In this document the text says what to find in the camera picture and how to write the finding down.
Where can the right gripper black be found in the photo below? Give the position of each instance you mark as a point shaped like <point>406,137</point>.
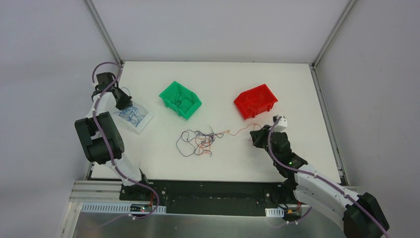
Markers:
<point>260,137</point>

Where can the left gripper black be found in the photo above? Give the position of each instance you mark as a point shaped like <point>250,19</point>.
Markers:
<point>122,99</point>

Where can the clear plastic bin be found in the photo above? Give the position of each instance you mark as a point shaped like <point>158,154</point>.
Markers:
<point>135,117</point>

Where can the red plastic bin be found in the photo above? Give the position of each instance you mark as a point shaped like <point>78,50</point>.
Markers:
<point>255,101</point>

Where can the green plastic bin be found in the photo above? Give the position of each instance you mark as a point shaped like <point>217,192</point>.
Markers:
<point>180,99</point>

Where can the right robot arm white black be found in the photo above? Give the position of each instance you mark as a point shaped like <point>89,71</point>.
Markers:
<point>357,215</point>

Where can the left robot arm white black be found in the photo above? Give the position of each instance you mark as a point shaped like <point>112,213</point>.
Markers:
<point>99,136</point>

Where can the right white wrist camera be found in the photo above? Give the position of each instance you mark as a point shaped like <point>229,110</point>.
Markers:
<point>280,123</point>

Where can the right slotted cable duct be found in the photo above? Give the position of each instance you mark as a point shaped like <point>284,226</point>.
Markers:
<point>274,212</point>

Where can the slotted cable duct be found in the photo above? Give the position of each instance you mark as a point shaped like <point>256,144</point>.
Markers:
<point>274,212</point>
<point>117,208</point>

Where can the left slotted cable duct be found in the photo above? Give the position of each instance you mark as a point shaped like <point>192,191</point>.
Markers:
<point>117,208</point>

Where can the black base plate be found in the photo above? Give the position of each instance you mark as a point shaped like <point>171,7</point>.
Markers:
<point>211,197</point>

